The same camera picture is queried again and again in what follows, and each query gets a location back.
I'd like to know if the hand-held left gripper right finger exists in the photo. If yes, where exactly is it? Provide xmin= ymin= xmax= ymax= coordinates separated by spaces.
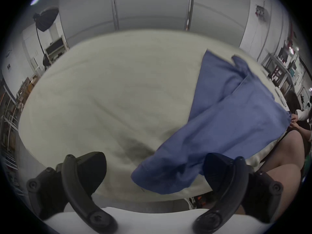
xmin=192 ymin=153 xmax=284 ymax=234

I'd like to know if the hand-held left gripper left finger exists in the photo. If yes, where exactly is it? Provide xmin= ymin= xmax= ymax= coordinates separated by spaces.
xmin=26 ymin=152 xmax=118 ymax=234

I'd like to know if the blue shirt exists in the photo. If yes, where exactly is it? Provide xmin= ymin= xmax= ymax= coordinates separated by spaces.
xmin=131 ymin=49 xmax=292 ymax=195

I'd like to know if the person's right hand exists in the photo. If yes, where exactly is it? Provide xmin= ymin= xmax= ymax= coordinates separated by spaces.
xmin=290 ymin=114 xmax=301 ymax=129

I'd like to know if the bed with beige sheet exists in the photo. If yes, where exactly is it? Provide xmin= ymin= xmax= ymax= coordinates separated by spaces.
xmin=18 ymin=29 xmax=291 ymax=202

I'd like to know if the metal storage rack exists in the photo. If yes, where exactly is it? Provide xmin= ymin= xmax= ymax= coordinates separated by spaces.
xmin=0 ymin=78 xmax=25 ymax=172

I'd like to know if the grey table with boxes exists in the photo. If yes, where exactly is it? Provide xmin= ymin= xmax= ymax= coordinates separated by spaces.
xmin=261 ymin=40 xmax=308 ymax=95

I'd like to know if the white shelf with dark screen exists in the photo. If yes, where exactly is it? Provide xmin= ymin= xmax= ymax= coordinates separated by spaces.
xmin=45 ymin=35 xmax=68 ymax=63

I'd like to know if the black studio lamp on stand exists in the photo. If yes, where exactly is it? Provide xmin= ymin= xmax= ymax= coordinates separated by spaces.
xmin=33 ymin=7 xmax=59 ymax=72

